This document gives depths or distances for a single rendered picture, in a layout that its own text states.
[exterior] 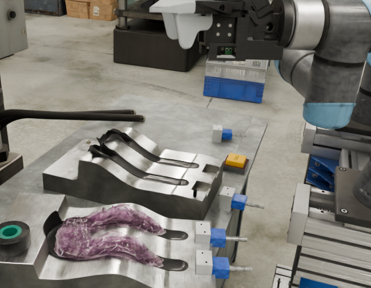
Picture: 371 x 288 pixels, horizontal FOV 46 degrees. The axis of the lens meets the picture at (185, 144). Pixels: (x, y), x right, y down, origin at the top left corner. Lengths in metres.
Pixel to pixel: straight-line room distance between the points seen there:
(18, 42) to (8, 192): 0.65
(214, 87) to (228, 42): 3.87
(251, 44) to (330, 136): 0.88
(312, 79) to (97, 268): 0.58
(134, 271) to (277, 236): 1.72
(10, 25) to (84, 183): 0.73
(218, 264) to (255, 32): 0.58
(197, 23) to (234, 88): 3.90
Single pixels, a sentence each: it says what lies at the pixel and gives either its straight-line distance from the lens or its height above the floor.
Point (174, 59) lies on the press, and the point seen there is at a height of 0.14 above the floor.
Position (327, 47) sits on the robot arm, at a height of 1.41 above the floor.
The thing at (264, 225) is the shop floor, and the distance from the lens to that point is 2.68.
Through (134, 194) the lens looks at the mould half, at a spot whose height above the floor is 0.86.
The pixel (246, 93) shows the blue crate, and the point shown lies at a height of 0.09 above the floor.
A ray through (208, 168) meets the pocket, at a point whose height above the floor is 0.88.
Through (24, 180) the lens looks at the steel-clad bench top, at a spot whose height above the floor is 0.80.
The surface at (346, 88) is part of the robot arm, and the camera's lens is 0.70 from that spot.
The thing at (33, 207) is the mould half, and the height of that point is 0.91.
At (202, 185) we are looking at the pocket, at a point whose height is 0.88.
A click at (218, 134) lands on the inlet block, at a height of 0.83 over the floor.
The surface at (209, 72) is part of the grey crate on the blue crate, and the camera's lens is 4.44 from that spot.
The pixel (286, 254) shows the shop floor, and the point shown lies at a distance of 2.51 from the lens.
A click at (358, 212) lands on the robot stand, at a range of 1.00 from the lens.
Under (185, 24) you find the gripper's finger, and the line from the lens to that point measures 0.56.
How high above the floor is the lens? 1.55
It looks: 26 degrees down
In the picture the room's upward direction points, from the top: 4 degrees clockwise
